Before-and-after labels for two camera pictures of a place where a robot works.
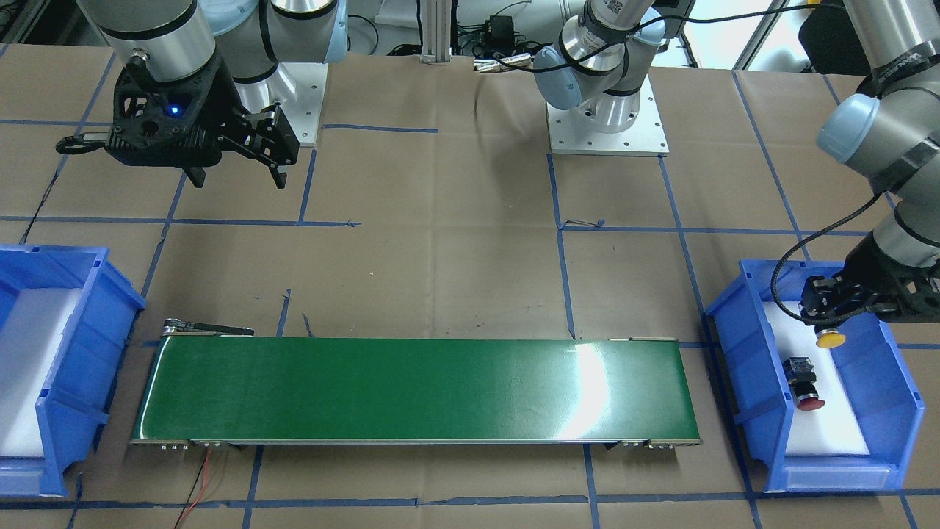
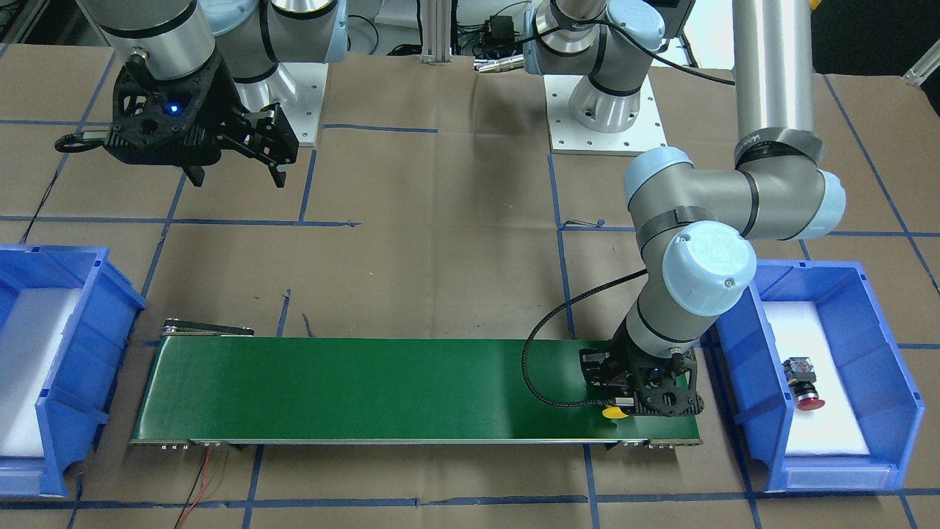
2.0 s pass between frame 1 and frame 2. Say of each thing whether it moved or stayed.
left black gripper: moved
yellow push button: moved
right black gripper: stayed
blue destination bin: stayed
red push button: stayed
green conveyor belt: stayed
